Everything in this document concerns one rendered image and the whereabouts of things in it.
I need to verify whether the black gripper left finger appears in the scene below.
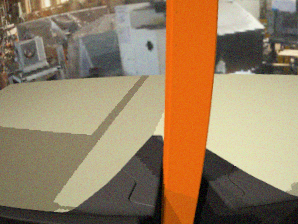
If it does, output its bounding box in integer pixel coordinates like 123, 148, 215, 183
0, 135, 165, 224

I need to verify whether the orange handle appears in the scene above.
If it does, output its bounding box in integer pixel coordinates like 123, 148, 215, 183
161, 0, 220, 224

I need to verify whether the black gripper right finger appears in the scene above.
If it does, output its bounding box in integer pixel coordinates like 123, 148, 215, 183
193, 148, 298, 224

